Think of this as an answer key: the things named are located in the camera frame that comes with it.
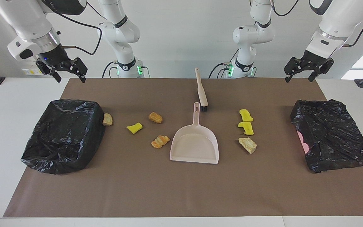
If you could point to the orange striped pastry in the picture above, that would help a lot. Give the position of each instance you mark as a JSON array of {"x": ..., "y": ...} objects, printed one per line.
[{"x": 160, "y": 141}]

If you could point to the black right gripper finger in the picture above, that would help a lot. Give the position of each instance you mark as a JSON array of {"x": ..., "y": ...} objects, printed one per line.
[
  {"x": 50, "y": 70},
  {"x": 81, "y": 67}
]

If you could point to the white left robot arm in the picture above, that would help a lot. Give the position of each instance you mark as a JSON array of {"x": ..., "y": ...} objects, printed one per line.
[{"x": 250, "y": 34}]

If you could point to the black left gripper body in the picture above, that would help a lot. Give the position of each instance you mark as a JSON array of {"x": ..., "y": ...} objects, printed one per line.
[{"x": 312, "y": 60}]

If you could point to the brown table mat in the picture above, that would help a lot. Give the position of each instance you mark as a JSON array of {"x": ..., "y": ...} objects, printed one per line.
[{"x": 181, "y": 195}]

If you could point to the black trash bag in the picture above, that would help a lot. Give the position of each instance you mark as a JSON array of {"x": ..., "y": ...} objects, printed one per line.
[{"x": 332, "y": 135}]

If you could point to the beige hand brush black bristles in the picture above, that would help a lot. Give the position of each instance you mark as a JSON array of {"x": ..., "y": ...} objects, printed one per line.
[{"x": 201, "y": 93}]

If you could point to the pink bin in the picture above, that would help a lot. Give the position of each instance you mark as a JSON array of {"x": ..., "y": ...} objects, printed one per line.
[{"x": 302, "y": 142}]

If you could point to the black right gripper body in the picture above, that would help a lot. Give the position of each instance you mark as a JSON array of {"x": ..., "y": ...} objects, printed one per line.
[{"x": 57, "y": 58}]

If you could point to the brown bread roll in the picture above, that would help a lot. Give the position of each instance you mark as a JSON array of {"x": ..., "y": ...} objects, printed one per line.
[{"x": 155, "y": 117}]

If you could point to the small yellow sponge wedge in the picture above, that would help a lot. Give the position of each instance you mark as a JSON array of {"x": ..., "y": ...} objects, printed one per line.
[{"x": 134, "y": 128}]

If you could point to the white wall power strip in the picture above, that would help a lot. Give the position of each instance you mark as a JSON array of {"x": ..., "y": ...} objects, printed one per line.
[{"x": 30, "y": 72}]

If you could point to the pale layered bread chunk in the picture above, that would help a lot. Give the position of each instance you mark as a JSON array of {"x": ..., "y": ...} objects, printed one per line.
[{"x": 247, "y": 145}]

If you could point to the yellow sponge piece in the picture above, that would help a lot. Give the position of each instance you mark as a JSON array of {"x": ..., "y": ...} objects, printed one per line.
[
  {"x": 247, "y": 128},
  {"x": 245, "y": 115}
]

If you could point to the beige plastic dustpan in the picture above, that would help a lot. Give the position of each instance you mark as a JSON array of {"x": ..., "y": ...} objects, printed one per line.
[{"x": 194, "y": 145}]

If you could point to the small beige bread chunk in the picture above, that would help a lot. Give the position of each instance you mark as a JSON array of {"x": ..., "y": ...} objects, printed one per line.
[{"x": 107, "y": 119}]

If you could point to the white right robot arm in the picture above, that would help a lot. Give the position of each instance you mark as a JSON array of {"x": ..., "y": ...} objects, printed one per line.
[{"x": 123, "y": 31}]

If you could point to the black bag lined bin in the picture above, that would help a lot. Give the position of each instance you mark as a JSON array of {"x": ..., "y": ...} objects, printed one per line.
[{"x": 63, "y": 135}]

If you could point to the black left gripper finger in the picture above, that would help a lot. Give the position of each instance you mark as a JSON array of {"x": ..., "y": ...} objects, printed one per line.
[
  {"x": 325, "y": 66},
  {"x": 293, "y": 64}
]

